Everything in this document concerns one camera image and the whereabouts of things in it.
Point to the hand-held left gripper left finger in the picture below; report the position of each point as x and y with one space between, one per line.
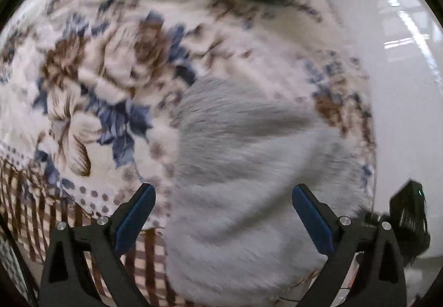
133 220

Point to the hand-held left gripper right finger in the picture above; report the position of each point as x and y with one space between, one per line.
313 220

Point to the floral printed blanket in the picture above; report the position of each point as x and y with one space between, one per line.
103 68

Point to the grey fuzzy pants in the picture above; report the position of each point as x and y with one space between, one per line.
249 172

